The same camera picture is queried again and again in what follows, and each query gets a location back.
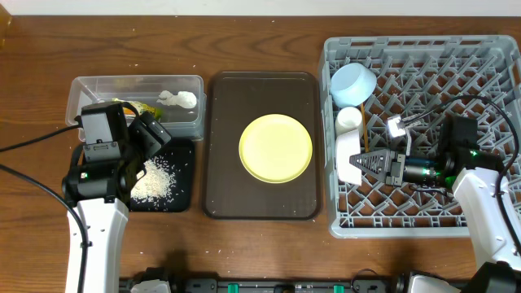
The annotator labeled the green orange snack wrapper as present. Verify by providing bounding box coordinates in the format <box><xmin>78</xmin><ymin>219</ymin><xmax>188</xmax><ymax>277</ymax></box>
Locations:
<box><xmin>124</xmin><ymin>101</ymin><xmax>163</xmax><ymax>120</ymax></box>

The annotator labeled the pink small plate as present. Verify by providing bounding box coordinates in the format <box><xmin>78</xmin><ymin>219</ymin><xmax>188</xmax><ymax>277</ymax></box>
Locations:
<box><xmin>335</xmin><ymin>129</ymin><xmax>362</xmax><ymax>186</ymax></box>

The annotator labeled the pile of white rice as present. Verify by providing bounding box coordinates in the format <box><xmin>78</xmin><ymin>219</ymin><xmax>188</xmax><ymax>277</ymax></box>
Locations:
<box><xmin>131</xmin><ymin>155</ymin><xmax>190</xmax><ymax>207</ymax></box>

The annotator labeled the white tissue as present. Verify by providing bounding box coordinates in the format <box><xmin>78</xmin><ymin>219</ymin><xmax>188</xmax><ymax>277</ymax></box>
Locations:
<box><xmin>157</xmin><ymin>90</ymin><xmax>198</xmax><ymax>109</ymax></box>

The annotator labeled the white paper cup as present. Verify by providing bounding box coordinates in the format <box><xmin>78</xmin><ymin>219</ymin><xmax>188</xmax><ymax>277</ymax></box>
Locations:
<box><xmin>335</xmin><ymin>107</ymin><xmax>363</xmax><ymax>136</ymax></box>

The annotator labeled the light blue bowl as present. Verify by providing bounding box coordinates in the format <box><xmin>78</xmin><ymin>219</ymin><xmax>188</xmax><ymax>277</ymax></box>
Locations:
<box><xmin>330</xmin><ymin>63</ymin><xmax>377</xmax><ymax>108</ymax></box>

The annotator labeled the yellow plastic plate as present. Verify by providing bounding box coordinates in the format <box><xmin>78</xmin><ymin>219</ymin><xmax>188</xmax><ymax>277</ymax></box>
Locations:
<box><xmin>239</xmin><ymin>114</ymin><xmax>313</xmax><ymax>184</ymax></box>

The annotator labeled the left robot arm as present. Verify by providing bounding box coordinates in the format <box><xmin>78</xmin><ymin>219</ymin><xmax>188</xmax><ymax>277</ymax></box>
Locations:
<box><xmin>62</xmin><ymin>101</ymin><xmax>171</xmax><ymax>292</ymax></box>

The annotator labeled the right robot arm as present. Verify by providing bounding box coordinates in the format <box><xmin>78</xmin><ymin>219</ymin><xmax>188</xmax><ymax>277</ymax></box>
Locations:
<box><xmin>348</xmin><ymin>116</ymin><xmax>520</xmax><ymax>293</ymax></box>

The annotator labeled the clear plastic waste bin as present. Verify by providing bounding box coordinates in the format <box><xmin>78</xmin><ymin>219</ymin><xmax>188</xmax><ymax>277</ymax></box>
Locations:
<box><xmin>65</xmin><ymin>75</ymin><xmax>206</xmax><ymax>141</ymax></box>

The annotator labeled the black plastic waste bin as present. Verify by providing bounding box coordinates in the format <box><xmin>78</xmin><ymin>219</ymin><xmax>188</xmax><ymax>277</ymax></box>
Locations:
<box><xmin>129</xmin><ymin>139</ymin><xmax>195</xmax><ymax>212</ymax></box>

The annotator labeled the grey plastic dishwasher rack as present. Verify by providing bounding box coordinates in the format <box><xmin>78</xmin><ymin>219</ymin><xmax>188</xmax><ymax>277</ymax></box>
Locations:
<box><xmin>318</xmin><ymin>35</ymin><xmax>520</xmax><ymax>238</ymax></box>

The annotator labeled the dark brown serving tray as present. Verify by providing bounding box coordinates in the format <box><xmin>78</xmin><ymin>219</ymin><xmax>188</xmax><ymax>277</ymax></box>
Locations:
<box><xmin>202</xmin><ymin>72</ymin><xmax>323</xmax><ymax>221</ymax></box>

